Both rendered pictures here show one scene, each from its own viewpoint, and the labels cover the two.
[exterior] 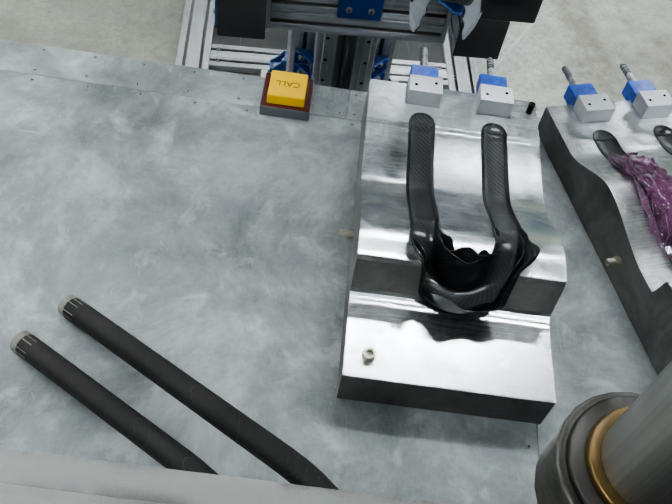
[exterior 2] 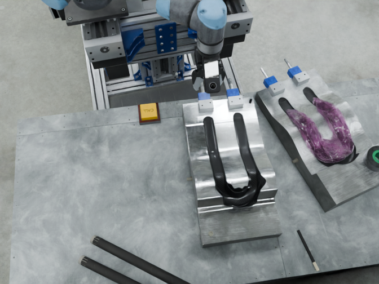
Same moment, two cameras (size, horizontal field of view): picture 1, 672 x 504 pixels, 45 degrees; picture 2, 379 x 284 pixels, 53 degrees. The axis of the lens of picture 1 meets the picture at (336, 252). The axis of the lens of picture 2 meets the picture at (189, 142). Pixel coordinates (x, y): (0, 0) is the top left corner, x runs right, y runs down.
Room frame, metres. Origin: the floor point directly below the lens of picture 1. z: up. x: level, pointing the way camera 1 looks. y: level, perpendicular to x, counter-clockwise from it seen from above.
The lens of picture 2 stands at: (0.27, 0.03, 2.10)
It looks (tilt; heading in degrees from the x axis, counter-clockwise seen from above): 66 degrees down; 355
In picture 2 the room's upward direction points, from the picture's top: 1 degrees clockwise
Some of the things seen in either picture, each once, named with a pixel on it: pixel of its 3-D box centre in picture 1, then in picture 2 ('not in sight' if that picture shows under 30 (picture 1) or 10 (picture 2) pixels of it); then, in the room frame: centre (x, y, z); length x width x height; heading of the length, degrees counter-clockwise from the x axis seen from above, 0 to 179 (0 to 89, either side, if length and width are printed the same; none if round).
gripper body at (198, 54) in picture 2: not in sight; (208, 56); (0.98, -0.08, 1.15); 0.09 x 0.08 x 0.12; 4
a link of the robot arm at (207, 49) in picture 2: not in sight; (208, 40); (0.97, -0.08, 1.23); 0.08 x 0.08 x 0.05
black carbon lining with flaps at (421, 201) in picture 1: (466, 193); (233, 155); (0.74, -0.16, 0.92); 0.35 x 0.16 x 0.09; 4
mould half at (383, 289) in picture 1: (450, 224); (229, 165); (0.72, -0.15, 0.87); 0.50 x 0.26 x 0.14; 4
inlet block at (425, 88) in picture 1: (423, 76); (203, 96); (0.99, -0.08, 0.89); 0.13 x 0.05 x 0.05; 4
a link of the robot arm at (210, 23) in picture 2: not in sight; (210, 21); (0.97, -0.08, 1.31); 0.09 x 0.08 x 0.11; 58
